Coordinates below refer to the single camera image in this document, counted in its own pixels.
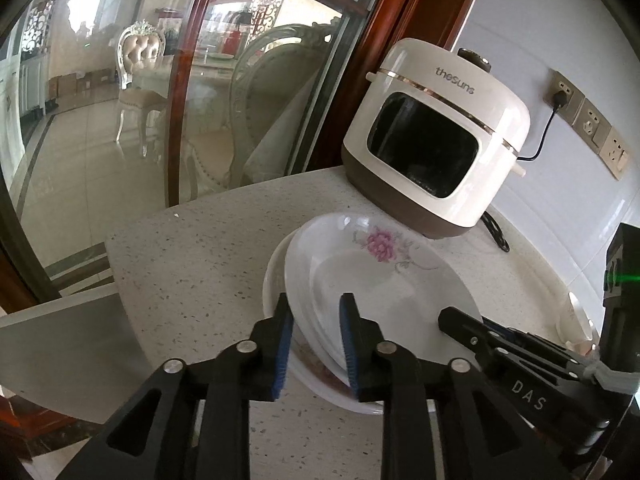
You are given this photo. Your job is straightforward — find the white rice cooker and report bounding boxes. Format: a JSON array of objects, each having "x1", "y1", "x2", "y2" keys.
[{"x1": 341, "y1": 37, "x2": 531, "y2": 240}]

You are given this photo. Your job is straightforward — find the large floral plate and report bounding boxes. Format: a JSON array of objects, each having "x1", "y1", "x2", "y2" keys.
[{"x1": 284, "y1": 212, "x2": 485, "y2": 392}]

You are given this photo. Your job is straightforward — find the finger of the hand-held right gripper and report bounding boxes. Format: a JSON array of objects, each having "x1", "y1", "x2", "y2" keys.
[
  {"x1": 482, "y1": 324, "x2": 598, "y2": 363},
  {"x1": 438, "y1": 306, "x2": 588, "y2": 386}
]

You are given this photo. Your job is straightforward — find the white ornate chair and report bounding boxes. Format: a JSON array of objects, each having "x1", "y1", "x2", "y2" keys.
[{"x1": 115, "y1": 20, "x2": 168, "y2": 156}]

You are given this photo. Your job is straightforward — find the glass sliding door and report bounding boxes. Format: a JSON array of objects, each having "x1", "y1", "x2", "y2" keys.
[{"x1": 0, "y1": 0, "x2": 381, "y2": 306}]

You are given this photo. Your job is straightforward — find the plain white bowl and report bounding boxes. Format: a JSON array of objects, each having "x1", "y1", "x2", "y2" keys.
[{"x1": 565, "y1": 290, "x2": 597, "y2": 353}]

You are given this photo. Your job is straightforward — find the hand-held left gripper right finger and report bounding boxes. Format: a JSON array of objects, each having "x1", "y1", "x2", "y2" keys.
[{"x1": 339, "y1": 292, "x2": 571, "y2": 480}]

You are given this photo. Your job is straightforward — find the white ledge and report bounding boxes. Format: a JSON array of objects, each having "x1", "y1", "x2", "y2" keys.
[{"x1": 0, "y1": 282, "x2": 153, "y2": 423}]

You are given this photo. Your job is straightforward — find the medium floral plate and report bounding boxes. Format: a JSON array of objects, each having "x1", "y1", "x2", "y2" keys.
[{"x1": 262, "y1": 232, "x2": 387, "y2": 416}]

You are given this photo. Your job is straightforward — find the dining table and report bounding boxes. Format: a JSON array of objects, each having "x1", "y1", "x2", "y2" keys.
[{"x1": 135, "y1": 55, "x2": 236, "y2": 91}]

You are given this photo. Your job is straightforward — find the black power cable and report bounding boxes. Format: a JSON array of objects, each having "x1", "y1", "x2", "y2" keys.
[{"x1": 480, "y1": 102, "x2": 561, "y2": 253}]

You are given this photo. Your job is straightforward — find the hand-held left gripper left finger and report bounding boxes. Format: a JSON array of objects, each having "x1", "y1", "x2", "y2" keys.
[{"x1": 57, "y1": 291, "x2": 296, "y2": 480}]

